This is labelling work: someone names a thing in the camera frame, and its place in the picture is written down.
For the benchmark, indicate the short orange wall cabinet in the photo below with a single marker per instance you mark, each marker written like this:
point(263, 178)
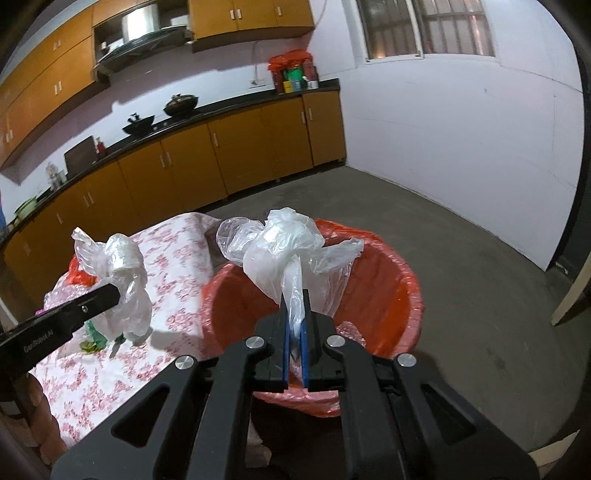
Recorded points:
point(249, 16)

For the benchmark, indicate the red lined plastic bin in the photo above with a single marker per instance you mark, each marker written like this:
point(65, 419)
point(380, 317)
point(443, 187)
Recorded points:
point(383, 286)

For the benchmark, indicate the barred window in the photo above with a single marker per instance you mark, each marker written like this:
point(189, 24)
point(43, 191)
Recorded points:
point(392, 27)

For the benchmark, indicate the brown cutting board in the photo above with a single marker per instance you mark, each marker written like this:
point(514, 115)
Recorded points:
point(81, 157)

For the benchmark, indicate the pink floral tablecloth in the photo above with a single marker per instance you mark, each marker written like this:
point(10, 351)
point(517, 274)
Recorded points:
point(175, 286)

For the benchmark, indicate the black wok with lid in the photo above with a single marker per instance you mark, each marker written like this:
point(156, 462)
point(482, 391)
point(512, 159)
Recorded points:
point(180, 105)

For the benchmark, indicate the pink and blue cloth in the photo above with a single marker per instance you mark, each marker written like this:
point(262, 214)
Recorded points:
point(2, 217)

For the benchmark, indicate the green wrapper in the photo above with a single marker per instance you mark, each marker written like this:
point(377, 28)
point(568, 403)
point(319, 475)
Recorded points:
point(94, 344)

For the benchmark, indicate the large red plastic bag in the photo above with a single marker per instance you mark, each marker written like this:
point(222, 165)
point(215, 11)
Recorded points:
point(78, 276)

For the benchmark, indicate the red bottle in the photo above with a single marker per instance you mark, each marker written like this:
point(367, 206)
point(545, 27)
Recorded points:
point(100, 148)

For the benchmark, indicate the beige wooden board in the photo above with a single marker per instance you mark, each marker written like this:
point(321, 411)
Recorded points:
point(572, 295)

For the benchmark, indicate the green enamel pot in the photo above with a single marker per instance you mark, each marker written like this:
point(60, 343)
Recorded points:
point(27, 208)

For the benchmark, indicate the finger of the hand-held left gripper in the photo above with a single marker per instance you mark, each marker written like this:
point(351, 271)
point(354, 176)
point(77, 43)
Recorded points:
point(92, 304)

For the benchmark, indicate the clear knotted plastic bag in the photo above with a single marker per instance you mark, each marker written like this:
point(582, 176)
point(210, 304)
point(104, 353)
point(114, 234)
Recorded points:
point(272, 258)
point(124, 277)

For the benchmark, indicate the red bag on shelf items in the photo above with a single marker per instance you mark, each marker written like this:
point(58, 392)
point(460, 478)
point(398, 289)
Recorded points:
point(291, 60)

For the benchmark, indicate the long orange wall cabinet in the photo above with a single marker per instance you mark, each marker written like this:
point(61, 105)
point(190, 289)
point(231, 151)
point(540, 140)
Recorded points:
point(46, 78)

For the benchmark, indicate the green box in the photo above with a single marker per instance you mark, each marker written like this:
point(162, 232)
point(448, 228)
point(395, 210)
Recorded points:
point(293, 74)

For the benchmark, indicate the person's left hand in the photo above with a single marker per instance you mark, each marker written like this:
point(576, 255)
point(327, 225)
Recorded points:
point(41, 410)

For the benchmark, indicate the black kitchen countertop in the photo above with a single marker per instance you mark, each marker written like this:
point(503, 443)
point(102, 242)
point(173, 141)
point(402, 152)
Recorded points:
point(231, 104)

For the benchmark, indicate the pale crumpled plastic wrap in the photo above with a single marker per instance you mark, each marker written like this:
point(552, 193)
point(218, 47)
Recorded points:
point(351, 331)

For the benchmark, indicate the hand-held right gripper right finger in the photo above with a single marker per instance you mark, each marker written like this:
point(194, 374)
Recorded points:
point(303, 344)

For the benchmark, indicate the white wall socket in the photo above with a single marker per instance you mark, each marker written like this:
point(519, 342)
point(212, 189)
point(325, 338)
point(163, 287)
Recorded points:
point(257, 83)

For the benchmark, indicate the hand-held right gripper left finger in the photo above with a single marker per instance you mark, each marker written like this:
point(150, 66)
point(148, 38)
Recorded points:
point(287, 344)

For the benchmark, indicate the orange base kitchen cabinets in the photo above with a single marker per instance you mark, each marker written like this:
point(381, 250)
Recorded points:
point(194, 157)

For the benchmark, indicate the glass jar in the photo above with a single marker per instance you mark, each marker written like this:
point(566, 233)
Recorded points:
point(55, 177)

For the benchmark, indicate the steel range hood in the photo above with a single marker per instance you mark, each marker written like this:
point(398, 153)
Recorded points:
point(138, 41)

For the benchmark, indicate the black open wok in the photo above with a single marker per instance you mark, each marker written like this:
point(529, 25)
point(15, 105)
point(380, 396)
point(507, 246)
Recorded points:
point(138, 125)

